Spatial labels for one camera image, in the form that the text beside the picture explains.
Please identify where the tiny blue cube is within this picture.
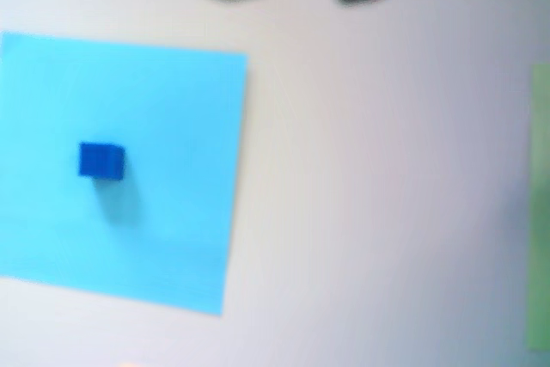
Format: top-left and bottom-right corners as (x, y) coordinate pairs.
(77, 142), (126, 180)

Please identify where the light blue paper square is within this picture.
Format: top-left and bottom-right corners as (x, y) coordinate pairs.
(0, 30), (250, 317)

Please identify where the green paper square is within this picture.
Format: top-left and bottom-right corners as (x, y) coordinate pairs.
(526, 63), (550, 352)

